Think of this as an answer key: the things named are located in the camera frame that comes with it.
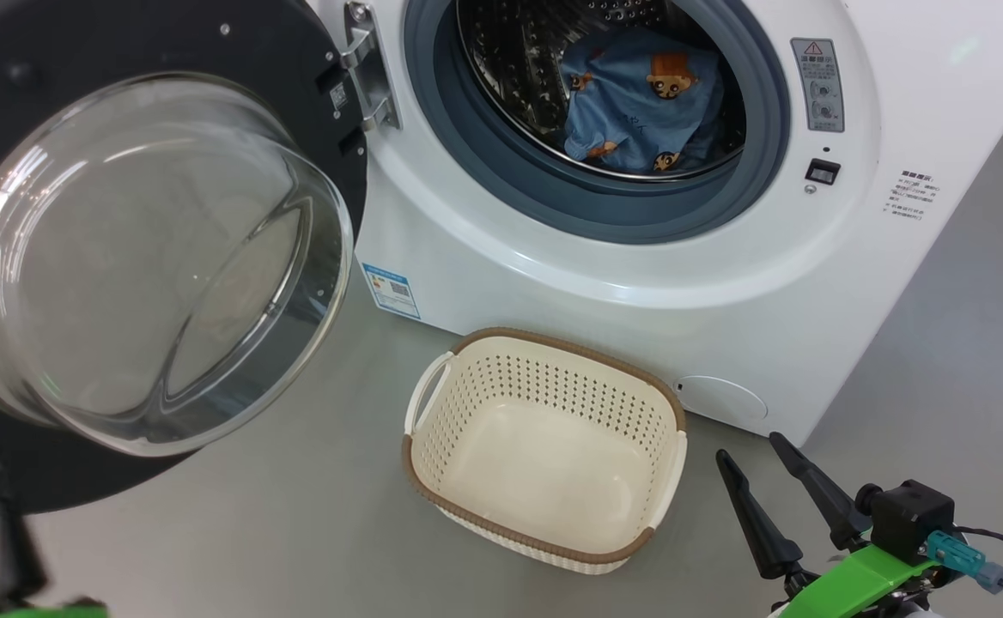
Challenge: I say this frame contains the white front-load washing machine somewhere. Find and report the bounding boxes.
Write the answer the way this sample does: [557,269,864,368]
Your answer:
[304,0,1003,447]

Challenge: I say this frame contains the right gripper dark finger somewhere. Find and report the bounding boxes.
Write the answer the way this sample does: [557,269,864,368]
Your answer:
[768,431,872,551]
[715,449,805,582]

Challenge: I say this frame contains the cream perforated laundry basket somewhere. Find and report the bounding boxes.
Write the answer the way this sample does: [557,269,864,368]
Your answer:
[401,326,690,576]

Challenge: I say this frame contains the metal door hinge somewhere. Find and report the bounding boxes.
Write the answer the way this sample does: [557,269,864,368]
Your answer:
[343,0,402,131]

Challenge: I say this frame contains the steel washer drum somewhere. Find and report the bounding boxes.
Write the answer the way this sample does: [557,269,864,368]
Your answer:
[456,0,747,183]

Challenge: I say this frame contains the teal cable connector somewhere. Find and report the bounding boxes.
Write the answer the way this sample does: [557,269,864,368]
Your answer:
[927,530,1003,595]

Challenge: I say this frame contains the grey warning sticker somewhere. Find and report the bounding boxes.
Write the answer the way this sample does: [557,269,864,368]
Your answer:
[790,37,846,133]

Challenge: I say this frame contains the grey rubber door gasket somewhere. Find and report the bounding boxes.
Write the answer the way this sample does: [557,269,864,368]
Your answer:
[403,0,792,245]

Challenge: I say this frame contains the round white filter cover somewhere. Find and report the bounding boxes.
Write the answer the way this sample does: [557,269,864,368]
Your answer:
[673,375,769,423]

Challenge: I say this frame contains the round black glass washer door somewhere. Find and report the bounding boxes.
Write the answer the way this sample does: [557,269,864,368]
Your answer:
[0,0,371,516]

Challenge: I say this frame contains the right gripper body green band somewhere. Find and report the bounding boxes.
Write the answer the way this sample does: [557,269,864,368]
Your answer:
[768,543,968,618]

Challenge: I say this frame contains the blue energy label sticker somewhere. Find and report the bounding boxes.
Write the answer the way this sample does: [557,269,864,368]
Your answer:
[362,262,422,321]

